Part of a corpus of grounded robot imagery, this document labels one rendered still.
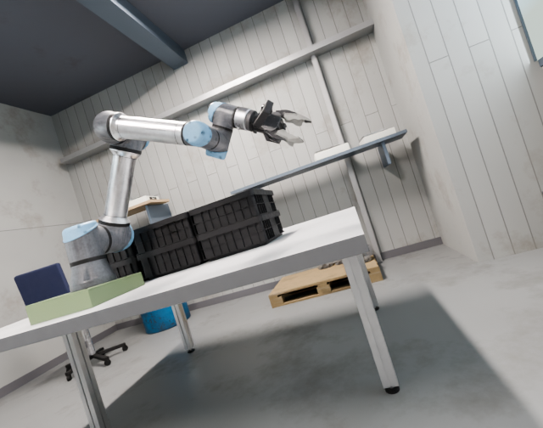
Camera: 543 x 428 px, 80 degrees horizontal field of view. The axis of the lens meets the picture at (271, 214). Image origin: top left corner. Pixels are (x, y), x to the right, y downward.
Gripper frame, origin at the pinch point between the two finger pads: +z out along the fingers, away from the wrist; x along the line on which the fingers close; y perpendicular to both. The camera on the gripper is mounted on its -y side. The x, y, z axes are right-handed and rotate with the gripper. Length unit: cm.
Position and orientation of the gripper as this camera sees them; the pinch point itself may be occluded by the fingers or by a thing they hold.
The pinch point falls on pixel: (304, 129)
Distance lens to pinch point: 106.7
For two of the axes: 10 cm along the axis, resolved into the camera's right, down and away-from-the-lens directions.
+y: 2.1, 3.0, 9.3
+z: 9.1, 3.0, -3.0
